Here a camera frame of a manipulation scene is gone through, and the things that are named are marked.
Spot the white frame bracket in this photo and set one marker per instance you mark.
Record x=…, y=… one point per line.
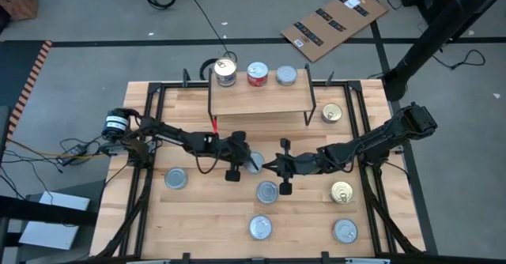
x=148, y=261
x=367, y=261

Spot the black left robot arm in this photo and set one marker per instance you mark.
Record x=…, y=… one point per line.
x=174, y=131

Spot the black power brick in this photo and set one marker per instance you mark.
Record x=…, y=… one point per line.
x=75, y=150

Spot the white flat box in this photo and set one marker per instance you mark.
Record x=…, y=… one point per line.
x=51, y=232

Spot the black aluminium table frame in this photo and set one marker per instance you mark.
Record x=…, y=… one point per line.
x=153, y=87

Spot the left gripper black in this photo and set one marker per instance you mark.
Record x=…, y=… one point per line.
x=227, y=151

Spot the black mat with hazard stripes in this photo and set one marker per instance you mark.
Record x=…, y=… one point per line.
x=20, y=66

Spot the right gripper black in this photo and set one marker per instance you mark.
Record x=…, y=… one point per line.
x=300, y=164

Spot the black stand beam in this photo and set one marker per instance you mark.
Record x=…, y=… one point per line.
x=39, y=212

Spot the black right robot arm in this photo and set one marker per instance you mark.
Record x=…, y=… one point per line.
x=375, y=141

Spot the black tower fan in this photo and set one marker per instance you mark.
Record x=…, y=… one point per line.
x=435, y=31

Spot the wooden shelf with black frame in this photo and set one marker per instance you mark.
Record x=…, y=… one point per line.
x=261, y=98

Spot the flat cardboard sheet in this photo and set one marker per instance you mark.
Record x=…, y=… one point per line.
x=336, y=23

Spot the red tape tag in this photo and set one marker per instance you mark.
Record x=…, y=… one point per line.
x=214, y=125

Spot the silver pull tab can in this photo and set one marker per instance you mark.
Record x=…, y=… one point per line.
x=345, y=231

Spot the gold top blue label can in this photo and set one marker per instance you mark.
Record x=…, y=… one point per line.
x=342, y=192
x=331, y=112
x=225, y=68

